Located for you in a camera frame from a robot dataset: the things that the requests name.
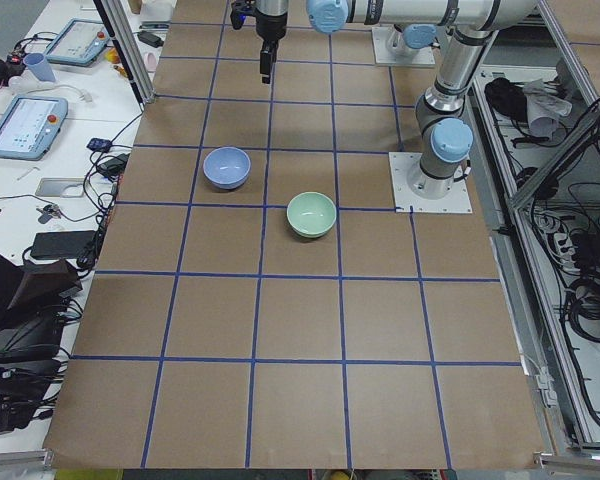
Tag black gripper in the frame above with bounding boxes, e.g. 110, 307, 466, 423
256, 0, 286, 84

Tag green bowl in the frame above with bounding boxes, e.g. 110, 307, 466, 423
286, 192, 337, 238

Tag blue bowl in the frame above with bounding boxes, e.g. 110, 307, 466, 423
203, 146, 251, 190

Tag far teach pendant tablet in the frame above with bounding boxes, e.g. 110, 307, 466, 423
45, 19, 110, 67

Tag teach pendant tablet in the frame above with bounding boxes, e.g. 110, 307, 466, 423
45, 19, 110, 67
0, 95, 69, 161

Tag small blue black box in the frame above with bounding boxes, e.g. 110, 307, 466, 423
87, 137, 113, 153

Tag blue plastic cup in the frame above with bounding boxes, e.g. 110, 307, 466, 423
23, 52, 56, 83

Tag near teach pendant tablet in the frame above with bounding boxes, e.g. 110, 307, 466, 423
0, 95, 69, 161

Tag black power adapter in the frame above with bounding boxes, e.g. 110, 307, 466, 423
30, 230, 96, 260

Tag white paper roll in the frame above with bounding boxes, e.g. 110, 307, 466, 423
522, 79, 572, 140

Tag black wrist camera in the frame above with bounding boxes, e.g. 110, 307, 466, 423
230, 0, 254, 30

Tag aluminium frame post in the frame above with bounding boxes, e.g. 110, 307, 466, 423
93, 0, 155, 105

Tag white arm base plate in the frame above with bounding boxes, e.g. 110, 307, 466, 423
372, 24, 435, 68
388, 152, 473, 214

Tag coiled black cables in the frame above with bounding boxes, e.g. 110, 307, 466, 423
562, 272, 600, 346

